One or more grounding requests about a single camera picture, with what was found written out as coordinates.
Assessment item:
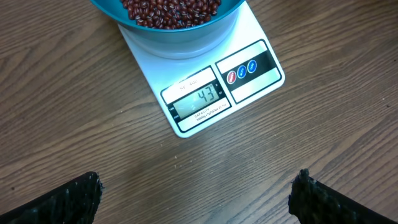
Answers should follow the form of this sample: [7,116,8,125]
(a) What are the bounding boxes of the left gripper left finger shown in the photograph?
[1,171,103,224]

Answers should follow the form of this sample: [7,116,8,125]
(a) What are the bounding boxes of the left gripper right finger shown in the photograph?
[288,169,397,224]

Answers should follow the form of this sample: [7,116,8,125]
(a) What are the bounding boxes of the white digital kitchen scale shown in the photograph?
[120,1,285,138]

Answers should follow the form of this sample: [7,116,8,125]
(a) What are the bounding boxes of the blue bowl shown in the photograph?
[91,0,244,44]

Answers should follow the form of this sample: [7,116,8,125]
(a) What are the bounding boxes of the red beans in bowl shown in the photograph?
[121,0,221,29]

